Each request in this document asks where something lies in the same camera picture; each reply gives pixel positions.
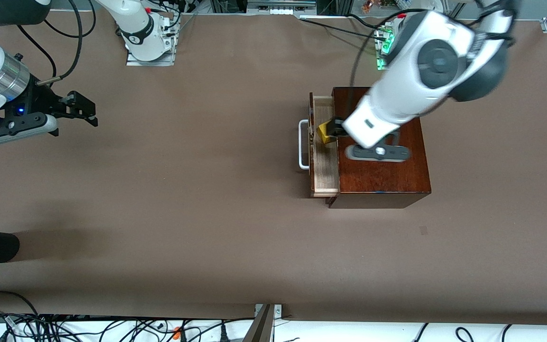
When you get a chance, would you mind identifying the yellow cube block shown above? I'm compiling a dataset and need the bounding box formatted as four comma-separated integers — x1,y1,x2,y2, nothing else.
317,123,339,144

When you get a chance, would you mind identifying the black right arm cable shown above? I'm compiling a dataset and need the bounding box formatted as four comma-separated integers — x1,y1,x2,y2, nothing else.
17,0,96,87

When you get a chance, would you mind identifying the white drawer handle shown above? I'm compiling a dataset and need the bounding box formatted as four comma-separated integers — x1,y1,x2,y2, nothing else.
299,120,311,170

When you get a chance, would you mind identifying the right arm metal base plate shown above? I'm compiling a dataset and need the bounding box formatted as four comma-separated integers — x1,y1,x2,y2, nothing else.
126,13,177,66

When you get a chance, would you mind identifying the grey metal rail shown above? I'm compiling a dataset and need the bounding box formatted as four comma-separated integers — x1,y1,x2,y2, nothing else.
247,0,317,15

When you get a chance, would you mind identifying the silver metal bracket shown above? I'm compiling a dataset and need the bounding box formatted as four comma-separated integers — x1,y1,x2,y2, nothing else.
255,304,283,318

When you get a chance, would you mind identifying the light wood drawer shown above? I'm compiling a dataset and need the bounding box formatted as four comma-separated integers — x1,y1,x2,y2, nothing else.
309,93,340,198

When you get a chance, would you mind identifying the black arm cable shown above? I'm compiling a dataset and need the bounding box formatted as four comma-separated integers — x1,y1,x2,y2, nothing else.
349,0,516,119
17,0,96,87

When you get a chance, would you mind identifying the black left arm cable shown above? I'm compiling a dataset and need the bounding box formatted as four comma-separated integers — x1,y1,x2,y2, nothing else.
349,0,516,119

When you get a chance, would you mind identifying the dark brown wooden cabinet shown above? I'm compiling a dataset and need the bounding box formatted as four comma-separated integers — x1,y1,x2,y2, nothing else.
326,86,432,209

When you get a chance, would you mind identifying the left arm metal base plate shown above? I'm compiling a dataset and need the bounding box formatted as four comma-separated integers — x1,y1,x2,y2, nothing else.
375,24,397,71

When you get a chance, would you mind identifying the black cable on table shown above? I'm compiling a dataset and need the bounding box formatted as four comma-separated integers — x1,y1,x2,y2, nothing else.
300,14,388,41

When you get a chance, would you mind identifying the tangled black cable bundle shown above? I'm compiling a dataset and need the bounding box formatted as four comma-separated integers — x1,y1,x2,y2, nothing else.
0,309,255,342

